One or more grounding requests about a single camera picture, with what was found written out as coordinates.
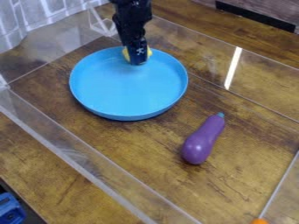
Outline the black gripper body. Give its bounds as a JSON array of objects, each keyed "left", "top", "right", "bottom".
[{"left": 109, "top": 0, "right": 155, "bottom": 47}]

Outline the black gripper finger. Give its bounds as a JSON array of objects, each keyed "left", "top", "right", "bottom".
[{"left": 123, "top": 38, "right": 149, "bottom": 66}]

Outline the yellow lemon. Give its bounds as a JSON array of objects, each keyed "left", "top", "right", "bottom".
[{"left": 122, "top": 46, "right": 153, "bottom": 63}]

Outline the blue round tray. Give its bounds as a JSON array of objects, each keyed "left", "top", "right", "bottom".
[{"left": 70, "top": 46, "right": 189, "bottom": 121}]

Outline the white checked curtain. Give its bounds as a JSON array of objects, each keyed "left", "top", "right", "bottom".
[{"left": 0, "top": 0, "right": 109, "bottom": 53}]

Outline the purple toy eggplant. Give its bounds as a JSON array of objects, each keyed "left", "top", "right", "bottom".
[{"left": 182, "top": 112, "right": 226, "bottom": 165}]

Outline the blue plastic object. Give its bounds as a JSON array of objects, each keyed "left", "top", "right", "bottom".
[{"left": 0, "top": 192, "right": 26, "bottom": 224}]

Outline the orange object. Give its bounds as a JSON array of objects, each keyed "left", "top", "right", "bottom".
[{"left": 250, "top": 218, "right": 270, "bottom": 224}]

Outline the clear acrylic enclosure wall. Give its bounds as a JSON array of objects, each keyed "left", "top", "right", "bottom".
[{"left": 0, "top": 0, "right": 299, "bottom": 224}]

